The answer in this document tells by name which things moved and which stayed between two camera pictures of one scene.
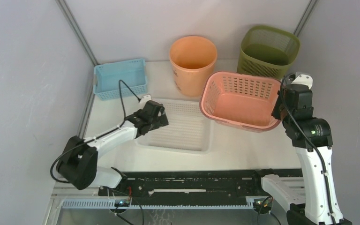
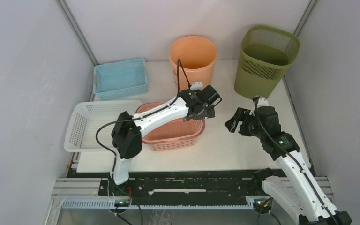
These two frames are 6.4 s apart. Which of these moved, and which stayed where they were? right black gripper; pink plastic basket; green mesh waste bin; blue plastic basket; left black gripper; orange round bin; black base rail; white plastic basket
Moved: white plastic basket; left black gripper; right black gripper; pink plastic basket
Stayed: green mesh waste bin; orange round bin; black base rail; blue plastic basket
